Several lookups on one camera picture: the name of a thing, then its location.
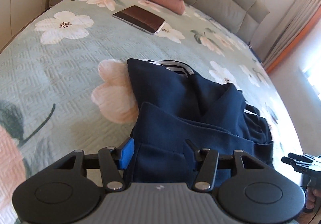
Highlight grey and orange curtain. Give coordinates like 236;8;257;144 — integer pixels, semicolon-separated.
260;0;320;72

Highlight floral green bedspread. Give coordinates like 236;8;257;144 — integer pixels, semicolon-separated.
1;0;302;223

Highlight person's right hand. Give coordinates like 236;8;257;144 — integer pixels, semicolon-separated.
305;187;321;210

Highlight navy blue garment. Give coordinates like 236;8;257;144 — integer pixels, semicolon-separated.
125;59;273;185

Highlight brown tablet case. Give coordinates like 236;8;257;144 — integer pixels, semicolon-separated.
113;5;165;35

